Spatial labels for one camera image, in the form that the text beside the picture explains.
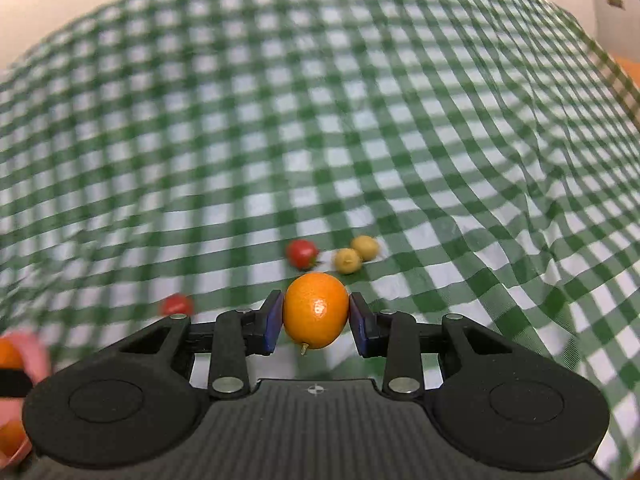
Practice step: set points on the pink round plate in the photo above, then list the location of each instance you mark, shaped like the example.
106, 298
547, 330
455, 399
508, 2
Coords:
37, 355

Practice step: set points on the tan longan fruit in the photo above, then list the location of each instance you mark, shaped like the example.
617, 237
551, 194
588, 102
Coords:
365, 247
347, 260

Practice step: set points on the small mandarin orange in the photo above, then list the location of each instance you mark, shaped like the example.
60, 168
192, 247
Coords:
9, 355

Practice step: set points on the oval small orange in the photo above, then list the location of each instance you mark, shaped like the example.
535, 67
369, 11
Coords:
312, 310

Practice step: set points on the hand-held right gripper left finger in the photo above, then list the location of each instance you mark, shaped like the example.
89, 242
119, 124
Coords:
272, 322

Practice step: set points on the small orange with leaf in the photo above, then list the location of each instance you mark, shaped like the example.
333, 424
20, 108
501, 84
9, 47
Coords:
10, 435

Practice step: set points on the red cherry tomato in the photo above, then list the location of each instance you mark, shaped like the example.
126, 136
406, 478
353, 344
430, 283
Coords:
176, 305
302, 253

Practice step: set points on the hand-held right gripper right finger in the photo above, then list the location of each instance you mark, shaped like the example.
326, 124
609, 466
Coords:
361, 327

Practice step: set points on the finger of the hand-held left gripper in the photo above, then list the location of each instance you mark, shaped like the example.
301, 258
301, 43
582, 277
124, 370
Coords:
12, 382

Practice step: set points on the green checkered tablecloth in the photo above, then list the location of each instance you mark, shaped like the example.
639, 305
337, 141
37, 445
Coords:
350, 110

